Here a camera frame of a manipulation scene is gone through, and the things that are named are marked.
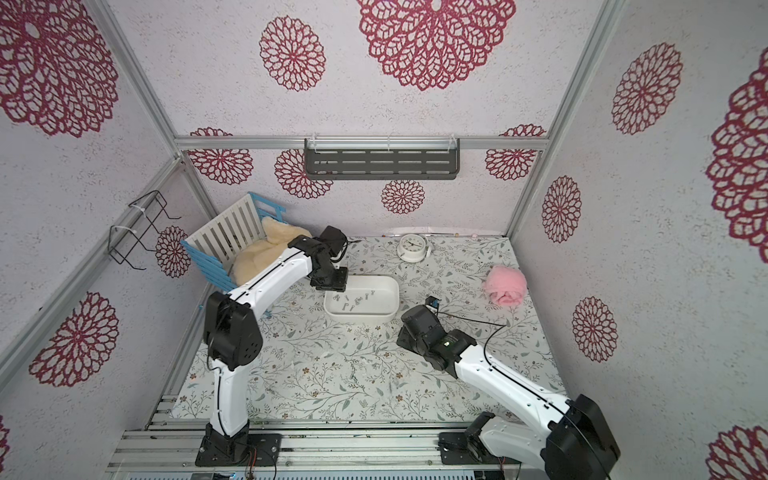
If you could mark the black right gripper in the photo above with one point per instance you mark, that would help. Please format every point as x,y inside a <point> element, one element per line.
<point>414,321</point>

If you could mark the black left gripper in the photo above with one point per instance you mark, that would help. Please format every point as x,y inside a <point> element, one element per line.
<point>340,284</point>

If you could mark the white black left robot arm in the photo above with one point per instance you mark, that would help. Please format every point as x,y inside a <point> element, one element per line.
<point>232,332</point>

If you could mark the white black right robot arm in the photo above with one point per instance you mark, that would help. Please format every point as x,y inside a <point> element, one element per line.
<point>565,438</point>

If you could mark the white storage box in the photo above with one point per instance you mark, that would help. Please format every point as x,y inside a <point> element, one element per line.
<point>368,299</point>

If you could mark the cream plush cloth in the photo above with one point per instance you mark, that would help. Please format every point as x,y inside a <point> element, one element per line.
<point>259,255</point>

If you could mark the white alarm clock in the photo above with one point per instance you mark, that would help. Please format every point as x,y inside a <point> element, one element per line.
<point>413,248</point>

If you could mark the pink plush toy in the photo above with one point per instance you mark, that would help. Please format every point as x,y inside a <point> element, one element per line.
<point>505,286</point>

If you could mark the blue white slatted crate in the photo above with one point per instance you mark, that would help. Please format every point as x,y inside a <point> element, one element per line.
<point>214,247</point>

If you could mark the grey wall shelf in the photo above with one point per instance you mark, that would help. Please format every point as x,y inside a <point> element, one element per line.
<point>358,162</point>

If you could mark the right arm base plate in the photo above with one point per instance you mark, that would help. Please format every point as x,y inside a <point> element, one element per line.
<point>465,448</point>

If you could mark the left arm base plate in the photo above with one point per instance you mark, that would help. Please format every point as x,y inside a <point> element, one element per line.
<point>246,449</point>

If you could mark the black wire wall rack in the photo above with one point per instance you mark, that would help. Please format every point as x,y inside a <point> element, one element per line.
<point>123,240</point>

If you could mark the aluminium front rail frame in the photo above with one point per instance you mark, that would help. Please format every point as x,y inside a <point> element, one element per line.
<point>167,448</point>

